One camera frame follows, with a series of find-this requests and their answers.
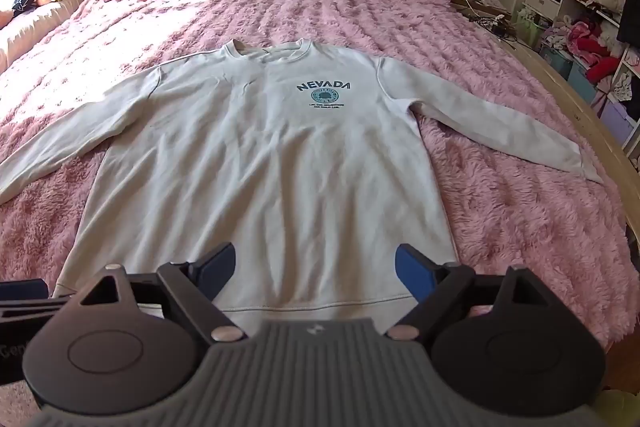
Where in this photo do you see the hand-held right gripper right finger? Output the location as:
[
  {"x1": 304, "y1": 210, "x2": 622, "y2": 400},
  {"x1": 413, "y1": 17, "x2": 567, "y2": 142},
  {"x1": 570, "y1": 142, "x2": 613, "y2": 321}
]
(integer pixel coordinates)
[{"x1": 387, "y1": 243, "x2": 566, "y2": 342}]

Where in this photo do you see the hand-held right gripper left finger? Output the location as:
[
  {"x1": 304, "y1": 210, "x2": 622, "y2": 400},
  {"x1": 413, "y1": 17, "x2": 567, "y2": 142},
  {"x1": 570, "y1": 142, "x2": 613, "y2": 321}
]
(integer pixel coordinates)
[{"x1": 75, "y1": 242, "x2": 249, "y2": 343}]

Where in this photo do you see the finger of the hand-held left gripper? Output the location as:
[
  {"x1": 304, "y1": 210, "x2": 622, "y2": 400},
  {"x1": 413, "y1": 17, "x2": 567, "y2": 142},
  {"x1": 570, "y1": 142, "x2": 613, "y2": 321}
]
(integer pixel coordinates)
[{"x1": 0, "y1": 278, "x2": 68, "y2": 325}]

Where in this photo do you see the white printed sweatshirt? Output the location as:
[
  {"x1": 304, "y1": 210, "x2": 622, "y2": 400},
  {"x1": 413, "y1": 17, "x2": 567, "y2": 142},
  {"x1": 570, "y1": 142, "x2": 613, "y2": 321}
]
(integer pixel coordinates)
[{"x1": 0, "y1": 38, "x2": 605, "y2": 314}]

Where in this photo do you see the pink and red clothes pile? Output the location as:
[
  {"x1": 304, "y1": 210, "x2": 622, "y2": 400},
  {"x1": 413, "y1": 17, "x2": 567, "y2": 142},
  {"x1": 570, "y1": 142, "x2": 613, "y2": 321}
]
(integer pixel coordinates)
[{"x1": 542, "y1": 14, "x2": 627, "y2": 84}]

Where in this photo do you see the teal storage box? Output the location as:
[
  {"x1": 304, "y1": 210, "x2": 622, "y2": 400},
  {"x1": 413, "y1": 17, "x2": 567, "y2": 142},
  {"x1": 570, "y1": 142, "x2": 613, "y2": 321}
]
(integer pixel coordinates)
[{"x1": 566, "y1": 61, "x2": 599, "y2": 106}]

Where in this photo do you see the lilac storage box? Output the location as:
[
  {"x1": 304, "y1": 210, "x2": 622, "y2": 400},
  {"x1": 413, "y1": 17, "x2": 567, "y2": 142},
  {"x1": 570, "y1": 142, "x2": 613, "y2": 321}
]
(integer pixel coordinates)
[{"x1": 597, "y1": 94, "x2": 637, "y2": 148}]

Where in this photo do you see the cream window seat cushion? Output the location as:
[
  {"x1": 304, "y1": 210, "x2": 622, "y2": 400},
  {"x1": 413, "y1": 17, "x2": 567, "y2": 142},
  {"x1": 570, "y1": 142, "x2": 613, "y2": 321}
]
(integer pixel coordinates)
[{"x1": 0, "y1": 0, "x2": 96, "y2": 72}]

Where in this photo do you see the green storage box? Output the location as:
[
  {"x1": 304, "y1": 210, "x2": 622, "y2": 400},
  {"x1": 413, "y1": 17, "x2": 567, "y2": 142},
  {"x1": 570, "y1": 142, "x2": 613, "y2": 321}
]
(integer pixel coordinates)
[{"x1": 515, "y1": 9, "x2": 544, "y2": 50}]

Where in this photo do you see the pink fluffy blanket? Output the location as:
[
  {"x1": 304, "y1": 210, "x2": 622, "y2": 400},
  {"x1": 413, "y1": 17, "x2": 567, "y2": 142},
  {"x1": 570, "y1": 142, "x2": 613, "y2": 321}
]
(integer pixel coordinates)
[{"x1": 0, "y1": 0, "x2": 633, "y2": 408}]

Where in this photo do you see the wooden nightstand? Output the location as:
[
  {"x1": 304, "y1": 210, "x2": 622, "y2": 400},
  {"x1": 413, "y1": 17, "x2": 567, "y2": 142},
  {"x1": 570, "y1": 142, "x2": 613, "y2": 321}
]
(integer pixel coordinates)
[{"x1": 445, "y1": 0, "x2": 517, "y2": 38}]

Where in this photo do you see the black coat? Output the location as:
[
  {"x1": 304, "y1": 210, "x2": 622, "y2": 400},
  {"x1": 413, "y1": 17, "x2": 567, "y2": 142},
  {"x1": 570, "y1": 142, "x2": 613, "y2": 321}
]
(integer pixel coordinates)
[{"x1": 616, "y1": 0, "x2": 640, "y2": 48}]

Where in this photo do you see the wooden bed frame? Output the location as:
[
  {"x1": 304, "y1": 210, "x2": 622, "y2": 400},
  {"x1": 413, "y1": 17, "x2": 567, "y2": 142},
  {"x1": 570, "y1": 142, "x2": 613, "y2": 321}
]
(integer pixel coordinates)
[{"x1": 505, "y1": 36, "x2": 640, "y2": 270}]

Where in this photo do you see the black cable tangle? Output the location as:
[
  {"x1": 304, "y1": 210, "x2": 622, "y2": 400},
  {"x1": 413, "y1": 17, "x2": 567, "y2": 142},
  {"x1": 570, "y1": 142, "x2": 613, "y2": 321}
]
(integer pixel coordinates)
[{"x1": 475, "y1": 14, "x2": 517, "y2": 40}]

